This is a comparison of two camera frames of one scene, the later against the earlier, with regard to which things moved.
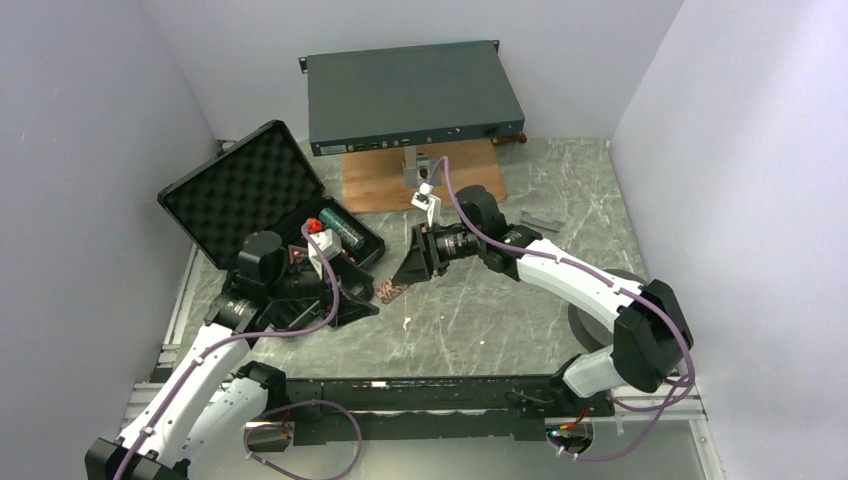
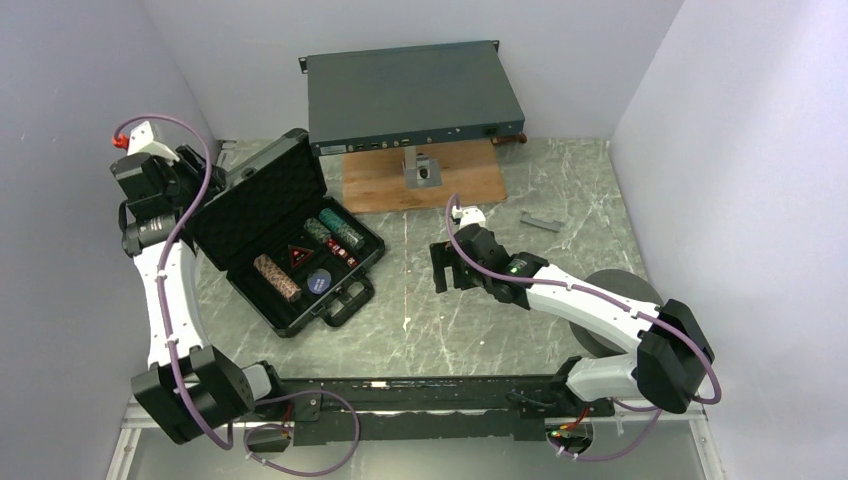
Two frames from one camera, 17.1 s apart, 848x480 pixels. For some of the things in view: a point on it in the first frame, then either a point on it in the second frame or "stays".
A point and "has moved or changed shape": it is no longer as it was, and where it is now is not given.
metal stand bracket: [418, 167] stays
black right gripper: [419, 264] -> [442, 257]
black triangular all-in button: [295, 251] stays
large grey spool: [588, 330] stays
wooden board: [373, 181] stays
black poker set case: [261, 184] has moved or changed shape
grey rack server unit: [403, 97] stays
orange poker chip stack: [387, 290] has moved or changed shape
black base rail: [389, 411] stays
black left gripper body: [298, 281] -> [185, 177]
